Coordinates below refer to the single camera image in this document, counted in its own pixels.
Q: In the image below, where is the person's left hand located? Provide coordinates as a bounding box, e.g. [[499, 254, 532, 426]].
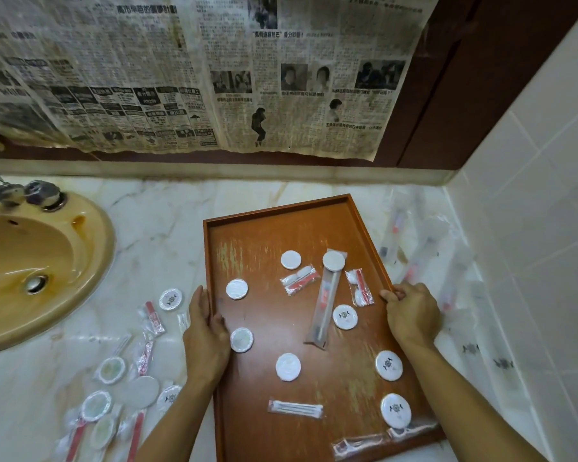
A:
[[182, 285, 232, 386]]

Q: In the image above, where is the person's right hand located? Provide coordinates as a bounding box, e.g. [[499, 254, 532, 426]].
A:
[[380, 282, 443, 352]]

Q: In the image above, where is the brown wooden tray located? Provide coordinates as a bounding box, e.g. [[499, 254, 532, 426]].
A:
[[203, 193, 447, 462]]

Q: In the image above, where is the person's right forearm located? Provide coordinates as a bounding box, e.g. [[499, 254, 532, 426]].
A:
[[397, 340, 551, 462]]

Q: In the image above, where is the person's left forearm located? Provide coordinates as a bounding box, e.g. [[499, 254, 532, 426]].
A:
[[134, 370, 232, 462]]

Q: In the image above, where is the clear cotton pad packet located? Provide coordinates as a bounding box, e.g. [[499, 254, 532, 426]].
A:
[[279, 264, 321, 297], [344, 268, 375, 308]]

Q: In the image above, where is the printed white round soap packet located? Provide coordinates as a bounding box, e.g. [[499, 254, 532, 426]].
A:
[[158, 288, 184, 312], [332, 304, 359, 331], [375, 350, 404, 382], [380, 393, 413, 430], [156, 385, 183, 412]]

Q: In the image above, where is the pile of clear toothbrush packets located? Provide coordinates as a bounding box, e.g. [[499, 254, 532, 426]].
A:
[[379, 187, 517, 381]]

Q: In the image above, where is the small red white packet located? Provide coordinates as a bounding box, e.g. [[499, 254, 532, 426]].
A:
[[138, 301, 167, 338], [133, 332, 156, 377]]

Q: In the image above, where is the large white round packet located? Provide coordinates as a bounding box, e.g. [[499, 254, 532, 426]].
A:
[[120, 375, 161, 410]]

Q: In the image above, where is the clear cotton swab packet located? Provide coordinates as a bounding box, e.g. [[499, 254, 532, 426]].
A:
[[267, 398, 325, 420]]

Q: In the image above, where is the greenish round clear packet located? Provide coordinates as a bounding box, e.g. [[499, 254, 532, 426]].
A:
[[89, 415, 117, 451], [80, 390, 113, 423], [95, 356, 127, 386]]

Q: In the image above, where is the clear flat comb packet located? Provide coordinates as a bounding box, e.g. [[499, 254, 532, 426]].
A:
[[331, 432, 392, 461], [387, 420, 439, 441]]

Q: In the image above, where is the red toothbrush clear packet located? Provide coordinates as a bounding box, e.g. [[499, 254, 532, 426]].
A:
[[64, 418, 88, 462], [124, 409, 148, 462]]

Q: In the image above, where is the metal sink drain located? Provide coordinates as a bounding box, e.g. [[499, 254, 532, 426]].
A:
[[23, 274, 49, 295]]

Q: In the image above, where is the tan ceramic sink basin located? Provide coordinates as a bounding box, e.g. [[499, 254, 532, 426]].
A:
[[0, 192, 117, 357]]

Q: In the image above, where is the dark brown wooden panel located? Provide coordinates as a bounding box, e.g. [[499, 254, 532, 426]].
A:
[[370, 0, 578, 170]]

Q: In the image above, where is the chrome faucet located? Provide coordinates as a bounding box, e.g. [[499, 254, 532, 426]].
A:
[[0, 170, 69, 213]]

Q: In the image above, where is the yellowed newspaper sheet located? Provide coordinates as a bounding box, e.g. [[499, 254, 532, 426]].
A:
[[0, 0, 442, 163]]

